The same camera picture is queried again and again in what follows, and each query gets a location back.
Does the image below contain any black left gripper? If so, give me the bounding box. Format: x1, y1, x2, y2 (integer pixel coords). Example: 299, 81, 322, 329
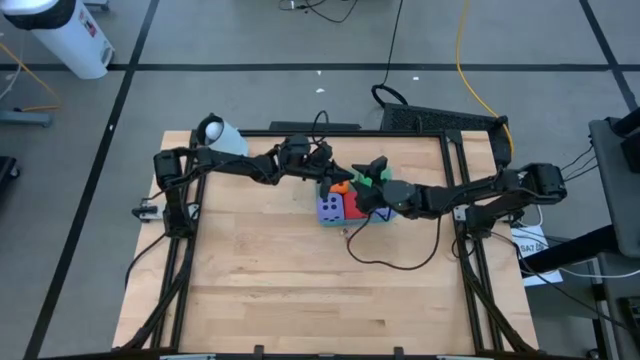
305, 142, 355, 200

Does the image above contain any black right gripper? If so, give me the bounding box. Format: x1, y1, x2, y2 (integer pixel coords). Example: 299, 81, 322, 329
352, 155, 419, 220

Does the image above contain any large green foam die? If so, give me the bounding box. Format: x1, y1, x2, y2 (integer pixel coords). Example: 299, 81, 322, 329
355, 167, 394, 190

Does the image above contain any large red foam die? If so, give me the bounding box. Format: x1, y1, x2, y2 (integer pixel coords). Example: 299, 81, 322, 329
343, 191, 369, 221

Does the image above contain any teal plastic bin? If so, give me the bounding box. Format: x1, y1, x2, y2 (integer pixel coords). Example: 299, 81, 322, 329
314, 167, 400, 228

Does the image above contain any white paper sheet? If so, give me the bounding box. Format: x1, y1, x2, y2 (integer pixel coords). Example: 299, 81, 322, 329
509, 224, 565, 289

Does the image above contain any black beam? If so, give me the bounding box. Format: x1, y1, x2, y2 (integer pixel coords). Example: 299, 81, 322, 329
519, 223, 619, 275

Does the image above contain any gray side table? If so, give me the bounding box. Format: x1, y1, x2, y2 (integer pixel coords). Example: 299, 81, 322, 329
588, 117, 640, 259

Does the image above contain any black device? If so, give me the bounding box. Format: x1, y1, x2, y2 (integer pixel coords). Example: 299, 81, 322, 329
605, 107, 640, 174

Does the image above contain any gray metal stand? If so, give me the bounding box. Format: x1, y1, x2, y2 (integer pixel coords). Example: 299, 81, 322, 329
592, 252, 640, 360

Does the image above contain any large white cylinder black band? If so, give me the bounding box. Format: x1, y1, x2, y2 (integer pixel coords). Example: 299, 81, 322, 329
0, 0, 116, 80

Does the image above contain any gray stand foot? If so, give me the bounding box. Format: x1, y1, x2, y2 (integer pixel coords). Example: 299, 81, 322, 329
0, 109, 54, 129

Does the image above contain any black aluminium table frame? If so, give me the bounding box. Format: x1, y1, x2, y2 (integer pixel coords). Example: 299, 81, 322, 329
119, 128, 540, 360

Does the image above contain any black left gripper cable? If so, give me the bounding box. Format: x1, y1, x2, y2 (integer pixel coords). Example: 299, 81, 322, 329
311, 109, 331, 146

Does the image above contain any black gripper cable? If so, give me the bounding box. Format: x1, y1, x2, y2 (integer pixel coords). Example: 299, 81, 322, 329
345, 212, 444, 271
311, 109, 331, 146

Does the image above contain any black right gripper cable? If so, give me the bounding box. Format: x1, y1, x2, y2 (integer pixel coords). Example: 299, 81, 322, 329
345, 212, 444, 271

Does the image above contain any black floor cable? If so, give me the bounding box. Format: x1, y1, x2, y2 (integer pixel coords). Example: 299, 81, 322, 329
370, 0, 409, 109

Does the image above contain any yellow floor cable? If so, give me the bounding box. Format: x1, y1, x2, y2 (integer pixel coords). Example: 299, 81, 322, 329
0, 42, 64, 112
454, 0, 516, 156

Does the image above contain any black cable bundle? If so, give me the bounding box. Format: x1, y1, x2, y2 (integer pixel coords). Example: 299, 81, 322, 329
278, 0, 360, 25

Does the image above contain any white cable bundle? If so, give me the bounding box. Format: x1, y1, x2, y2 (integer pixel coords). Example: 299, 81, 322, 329
509, 199, 546, 229

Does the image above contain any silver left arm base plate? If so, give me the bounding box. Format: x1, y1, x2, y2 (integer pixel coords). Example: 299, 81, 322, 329
132, 199, 164, 224

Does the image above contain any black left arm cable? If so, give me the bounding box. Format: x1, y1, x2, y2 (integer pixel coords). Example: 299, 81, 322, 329
123, 230, 171, 291

